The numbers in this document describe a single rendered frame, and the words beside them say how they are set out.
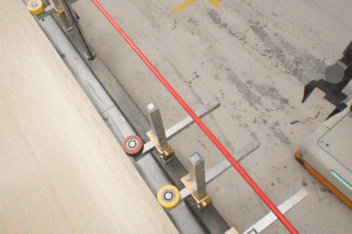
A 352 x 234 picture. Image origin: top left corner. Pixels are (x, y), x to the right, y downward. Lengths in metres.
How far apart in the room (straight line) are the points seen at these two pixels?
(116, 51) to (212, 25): 0.81
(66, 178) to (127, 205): 0.26
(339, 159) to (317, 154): 0.11
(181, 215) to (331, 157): 0.94
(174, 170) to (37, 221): 0.56
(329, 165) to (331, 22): 1.38
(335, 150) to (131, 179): 1.21
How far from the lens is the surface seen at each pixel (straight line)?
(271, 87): 2.56
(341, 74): 1.12
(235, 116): 2.40
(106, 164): 1.31
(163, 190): 1.23
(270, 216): 1.28
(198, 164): 0.98
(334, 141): 2.10
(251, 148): 1.37
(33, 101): 1.58
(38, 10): 1.97
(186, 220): 1.48
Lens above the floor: 2.06
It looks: 59 degrees down
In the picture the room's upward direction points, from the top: 11 degrees counter-clockwise
